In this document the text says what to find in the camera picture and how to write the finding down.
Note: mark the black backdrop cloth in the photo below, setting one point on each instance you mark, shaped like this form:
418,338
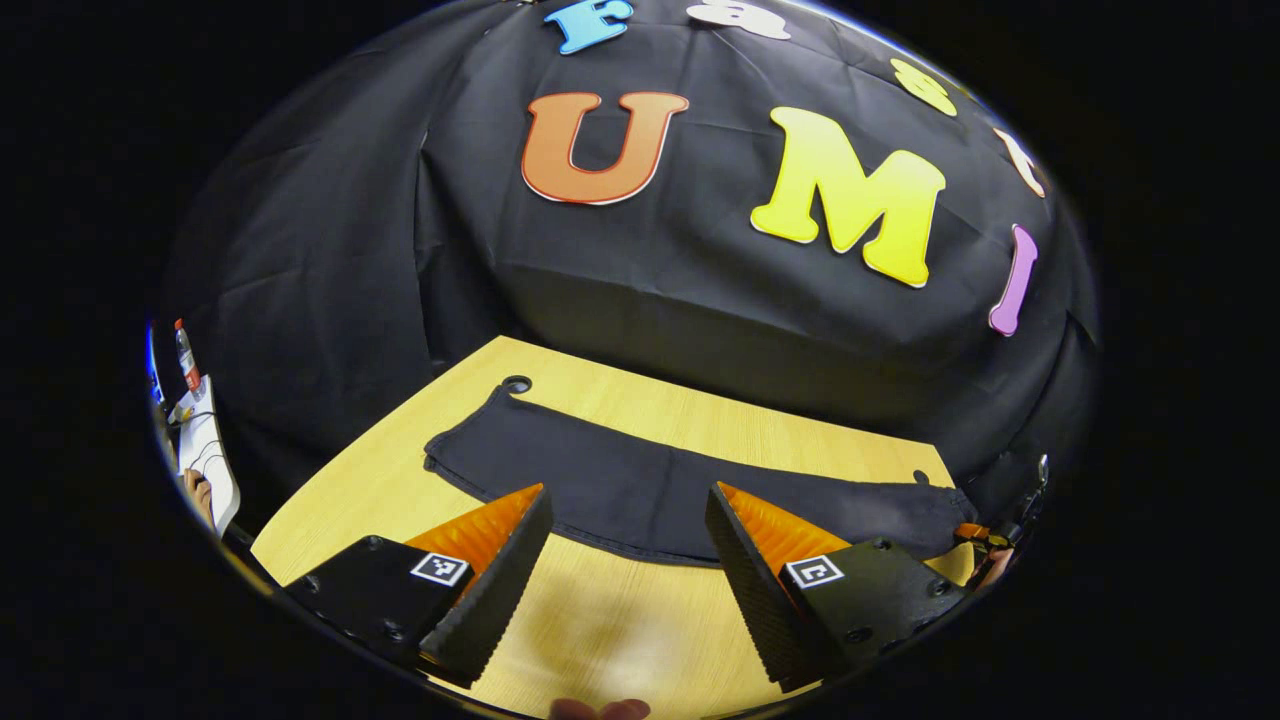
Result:
700,320

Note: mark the black jeans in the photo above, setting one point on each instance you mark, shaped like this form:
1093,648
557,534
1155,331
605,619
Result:
640,480

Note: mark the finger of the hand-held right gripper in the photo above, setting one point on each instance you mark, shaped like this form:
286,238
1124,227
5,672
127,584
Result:
972,534

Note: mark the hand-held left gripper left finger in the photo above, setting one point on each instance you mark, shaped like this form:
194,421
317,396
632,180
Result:
500,590

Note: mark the plastic bottle with red cap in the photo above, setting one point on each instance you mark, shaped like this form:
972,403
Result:
187,360

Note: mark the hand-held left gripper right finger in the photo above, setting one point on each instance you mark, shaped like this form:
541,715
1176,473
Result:
755,600

